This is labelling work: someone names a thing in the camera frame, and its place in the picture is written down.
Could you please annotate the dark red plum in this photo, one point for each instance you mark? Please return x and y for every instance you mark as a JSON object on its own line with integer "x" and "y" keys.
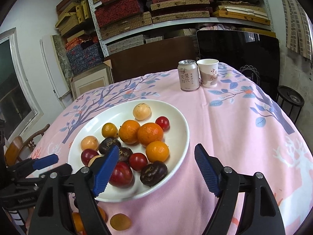
{"x": 88, "y": 156}

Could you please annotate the printed paper cup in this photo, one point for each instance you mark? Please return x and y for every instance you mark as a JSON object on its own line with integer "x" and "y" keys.
{"x": 207, "y": 74}

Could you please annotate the grey marbled slab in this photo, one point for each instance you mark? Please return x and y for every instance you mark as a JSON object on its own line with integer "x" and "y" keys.
{"x": 61, "y": 56}

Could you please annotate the black glass panel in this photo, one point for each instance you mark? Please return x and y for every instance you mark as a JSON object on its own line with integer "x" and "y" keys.
{"x": 234, "y": 53}

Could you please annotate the white oval plate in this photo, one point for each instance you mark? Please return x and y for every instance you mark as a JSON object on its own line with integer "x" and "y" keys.
{"x": 171, "y": 127}

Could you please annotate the white framed window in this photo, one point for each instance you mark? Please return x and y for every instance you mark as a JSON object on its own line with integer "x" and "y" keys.
{"x": 14, "y": 88}

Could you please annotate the patterned beige curtain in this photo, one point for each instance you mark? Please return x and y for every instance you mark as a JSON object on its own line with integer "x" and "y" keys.
{"x": 296, "y": 22}

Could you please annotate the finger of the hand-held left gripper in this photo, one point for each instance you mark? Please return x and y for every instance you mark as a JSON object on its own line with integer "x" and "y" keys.
{"x": 66, "y": 169}
{"x": 45, "y": 162}

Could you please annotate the beverage can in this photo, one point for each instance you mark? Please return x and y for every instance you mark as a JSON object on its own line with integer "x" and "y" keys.
{"x": 189, "y": 77}

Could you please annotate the brown wooden board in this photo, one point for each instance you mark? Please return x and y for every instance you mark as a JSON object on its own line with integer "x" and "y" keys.
{"x": 151, "y": 56}

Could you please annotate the black round stool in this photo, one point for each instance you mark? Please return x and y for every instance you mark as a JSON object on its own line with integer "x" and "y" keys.
{"x": 291, "y": 100}

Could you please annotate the carved wooden chair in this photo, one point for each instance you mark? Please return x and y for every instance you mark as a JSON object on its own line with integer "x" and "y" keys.
{"x": 14, "y": 146}

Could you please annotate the white metal shelf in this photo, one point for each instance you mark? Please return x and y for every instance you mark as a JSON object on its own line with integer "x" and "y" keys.
{"x": 171, "y": 28}

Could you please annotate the pale yellow loquat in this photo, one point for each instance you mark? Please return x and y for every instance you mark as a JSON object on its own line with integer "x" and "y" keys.
{"x": 119, "y": 221}
{"x": 89, "y": 143}
{"x": 141, "y": 111}

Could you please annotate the wooden picture frame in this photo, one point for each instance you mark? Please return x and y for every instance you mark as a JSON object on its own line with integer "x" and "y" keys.
{"x": 90, "y": 80}

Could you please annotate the small red cherry tomato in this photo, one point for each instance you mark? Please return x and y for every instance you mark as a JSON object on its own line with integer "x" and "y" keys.
{"x": 162, "y": 123}

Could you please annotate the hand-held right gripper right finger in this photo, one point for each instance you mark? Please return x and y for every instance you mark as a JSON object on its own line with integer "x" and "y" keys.
{"x": 207, "y": 172}

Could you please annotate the orange tangerine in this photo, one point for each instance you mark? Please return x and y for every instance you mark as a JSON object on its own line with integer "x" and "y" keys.
{"x": 157, "y": 151}
{"x": 129, "y": 131}
{"x": 150, "y": 133}

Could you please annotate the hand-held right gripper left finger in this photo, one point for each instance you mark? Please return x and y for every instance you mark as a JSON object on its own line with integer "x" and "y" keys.
{"x": 107, "y": 171}

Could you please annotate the shelf of stacked boxes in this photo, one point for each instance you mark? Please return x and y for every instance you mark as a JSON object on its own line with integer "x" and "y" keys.
{"x": 181, "y": 5}

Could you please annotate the dark purple passion fruit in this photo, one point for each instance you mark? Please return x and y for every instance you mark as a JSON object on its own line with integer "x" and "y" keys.
{"x": 125, "y": 153}
{"x": 109, "y": 145}
{"x": 153, "y": 173}

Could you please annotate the stack of red patterned boxes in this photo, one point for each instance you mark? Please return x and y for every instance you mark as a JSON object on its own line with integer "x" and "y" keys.
{"x": 117, "y": 9}

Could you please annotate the white door panel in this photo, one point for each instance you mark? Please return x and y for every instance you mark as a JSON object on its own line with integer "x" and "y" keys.
{"x": 52, "y": 73}

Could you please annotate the stack of blue patterned boxes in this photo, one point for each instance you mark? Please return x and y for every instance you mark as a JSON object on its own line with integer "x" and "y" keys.
{"x": 84, "y": 58}

